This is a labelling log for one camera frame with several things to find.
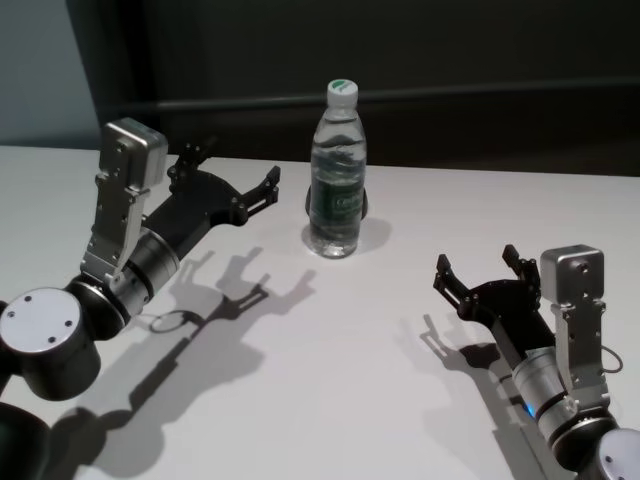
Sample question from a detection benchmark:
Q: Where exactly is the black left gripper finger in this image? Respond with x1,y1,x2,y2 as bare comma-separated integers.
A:
167,135,219,194
232,164,282,225

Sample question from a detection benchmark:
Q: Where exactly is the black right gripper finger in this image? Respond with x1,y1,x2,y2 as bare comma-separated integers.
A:
501,244,542,300
432,253,476,314

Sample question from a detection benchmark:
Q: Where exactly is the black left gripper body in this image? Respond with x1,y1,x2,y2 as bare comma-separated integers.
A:
144,167,249,261

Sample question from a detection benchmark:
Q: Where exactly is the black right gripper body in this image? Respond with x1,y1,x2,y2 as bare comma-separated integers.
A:
457,277,557,361

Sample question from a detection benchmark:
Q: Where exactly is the clear plastic water bottle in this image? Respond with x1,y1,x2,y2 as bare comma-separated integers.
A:
304,78,369,260

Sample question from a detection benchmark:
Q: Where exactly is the grey horizontal handrail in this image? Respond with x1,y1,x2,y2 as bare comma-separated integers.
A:
107,89,640,114

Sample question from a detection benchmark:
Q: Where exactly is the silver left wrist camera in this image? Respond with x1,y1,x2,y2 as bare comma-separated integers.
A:
79,118,169,289

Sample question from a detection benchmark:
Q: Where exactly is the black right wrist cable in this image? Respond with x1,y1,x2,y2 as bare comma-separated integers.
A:
601,344,625,376

